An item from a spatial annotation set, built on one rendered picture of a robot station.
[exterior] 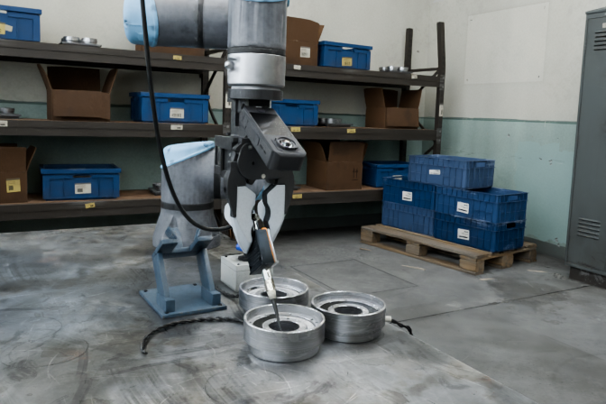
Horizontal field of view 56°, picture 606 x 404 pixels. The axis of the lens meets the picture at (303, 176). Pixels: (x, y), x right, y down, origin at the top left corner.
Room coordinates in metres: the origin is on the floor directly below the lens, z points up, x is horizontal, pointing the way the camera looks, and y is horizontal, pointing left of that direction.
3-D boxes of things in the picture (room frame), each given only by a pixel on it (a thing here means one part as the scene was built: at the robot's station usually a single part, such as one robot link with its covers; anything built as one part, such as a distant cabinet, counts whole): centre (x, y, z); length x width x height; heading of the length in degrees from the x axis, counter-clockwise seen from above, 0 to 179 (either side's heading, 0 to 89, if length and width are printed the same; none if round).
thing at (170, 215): (1.27, 0.26, 0.85); 0.15 x 0.15 x 0.10
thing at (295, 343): (0.71, 0.02, 0.82); 0.10 x 0.10 x 0.04
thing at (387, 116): (5.46, -0.82, 1.19); 0.45 x 0.40 x 0.37; 115
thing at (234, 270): (0.98, 0.10, 0.82); 0.08 x 0.07 x 0.05; 30
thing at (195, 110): (4.41, 1.05, 1.11); 0.52 x 0.38 x 0.22; 120
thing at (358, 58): (5.15, -0.25, 1.61); 0.52 x 0.38 x 0.22; 123
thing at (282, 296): (0.84, 0.04, 0.82); 0.10 x 0.10 x 0.04
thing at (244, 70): (0.75, 0.07, 1.15); 0.08 x 0.08 x 0.05
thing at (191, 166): (1.27, 0.25, 0.97); 0.13 x 0.12 x 0.14; 96
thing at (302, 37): (4.89, 0.20, 1.69); 0.59 x 0.41 x 0.38; 125
